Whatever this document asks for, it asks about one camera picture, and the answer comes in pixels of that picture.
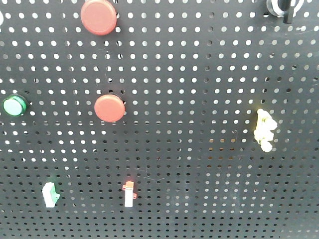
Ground black rotary selector switch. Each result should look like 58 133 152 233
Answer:
266 0 305 24

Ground lower red mushroom button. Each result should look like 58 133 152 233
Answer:
94 94 125 122

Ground red mushroom button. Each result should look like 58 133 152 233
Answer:
80 0 117 36
94 94 125 122

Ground upper red mushroom button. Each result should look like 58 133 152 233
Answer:
80 0 117 36

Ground green round push button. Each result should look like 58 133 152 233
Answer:
2 94 29 117

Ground black perforated pegboard panel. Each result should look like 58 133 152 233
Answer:
0 0 319 239

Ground white red rocker switch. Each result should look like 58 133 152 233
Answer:
122 181 137 208

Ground yellow toggle switch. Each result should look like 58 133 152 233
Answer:
253 109 278 152

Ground white green rocker switch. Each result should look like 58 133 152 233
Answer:
42 182 60 208

